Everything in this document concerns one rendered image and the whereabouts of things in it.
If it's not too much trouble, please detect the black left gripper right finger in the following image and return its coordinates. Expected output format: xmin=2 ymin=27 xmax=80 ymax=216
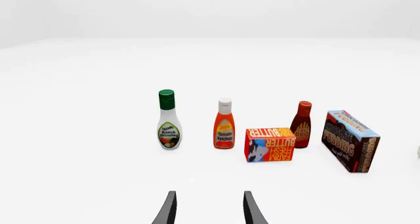
xmin=243 ymin=190 xmax=270 ymax=224

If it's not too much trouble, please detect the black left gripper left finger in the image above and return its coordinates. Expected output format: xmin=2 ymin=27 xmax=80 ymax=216
xmin=151 ymin=190 xmax=178 ymax=224

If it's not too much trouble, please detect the red butter box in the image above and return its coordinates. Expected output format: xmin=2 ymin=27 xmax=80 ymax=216
xmin=244 ymin=127 xmax=297 ymax=164

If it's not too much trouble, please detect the tomato ketchup bottle white cap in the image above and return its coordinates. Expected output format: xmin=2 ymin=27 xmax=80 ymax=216
xmin=213 ymin=97 xmax=236 ymax=150

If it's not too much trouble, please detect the ranch dressing bottle green cap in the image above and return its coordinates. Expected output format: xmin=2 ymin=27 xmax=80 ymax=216
xmin=157 ymin=89 xmax=183 ymax=150

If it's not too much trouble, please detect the brown BBQ sauce bottle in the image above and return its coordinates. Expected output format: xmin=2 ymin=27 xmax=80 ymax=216
xmin=289 ymin=100 xmax=313 ymax=149

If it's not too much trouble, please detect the brown chocolate pudding box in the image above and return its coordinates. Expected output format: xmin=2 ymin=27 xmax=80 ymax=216
xmin=321 ymin=110 xmax=381 ymax=173

